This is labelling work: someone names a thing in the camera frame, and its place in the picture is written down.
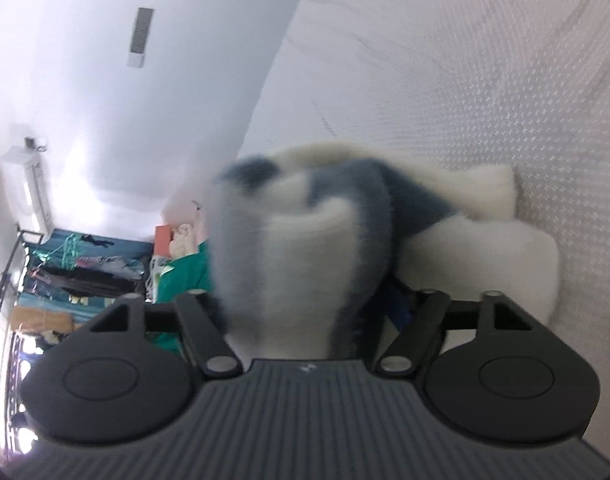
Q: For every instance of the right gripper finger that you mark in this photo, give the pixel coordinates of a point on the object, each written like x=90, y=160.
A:
x=398, y=302

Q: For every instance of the cream sweater with navy stripes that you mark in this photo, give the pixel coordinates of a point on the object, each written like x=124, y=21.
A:
x=301, y=240

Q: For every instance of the black clothes rack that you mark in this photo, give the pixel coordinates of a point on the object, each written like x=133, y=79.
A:
x=11, y=284

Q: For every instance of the green sweater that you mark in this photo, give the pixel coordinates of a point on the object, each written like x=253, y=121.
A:
x=173, y=277

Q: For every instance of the pink plush toy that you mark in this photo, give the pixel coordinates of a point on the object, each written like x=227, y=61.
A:
x=187, y=237

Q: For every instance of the red box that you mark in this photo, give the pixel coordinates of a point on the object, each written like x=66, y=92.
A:
x=162, y=238

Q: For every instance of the grey bed cover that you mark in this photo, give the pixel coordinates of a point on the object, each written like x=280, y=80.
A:
x=467, y=82

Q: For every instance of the teal curtain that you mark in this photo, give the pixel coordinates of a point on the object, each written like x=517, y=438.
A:
x=85, y=272

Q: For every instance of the brown hanging garment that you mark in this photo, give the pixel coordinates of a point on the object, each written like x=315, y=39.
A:
x=32, y=320

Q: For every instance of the white air conditioner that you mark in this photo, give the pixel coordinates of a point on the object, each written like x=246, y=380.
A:
x=24, y=177

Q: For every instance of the grey wall panel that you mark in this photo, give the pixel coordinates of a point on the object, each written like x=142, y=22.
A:
x=139, y=39

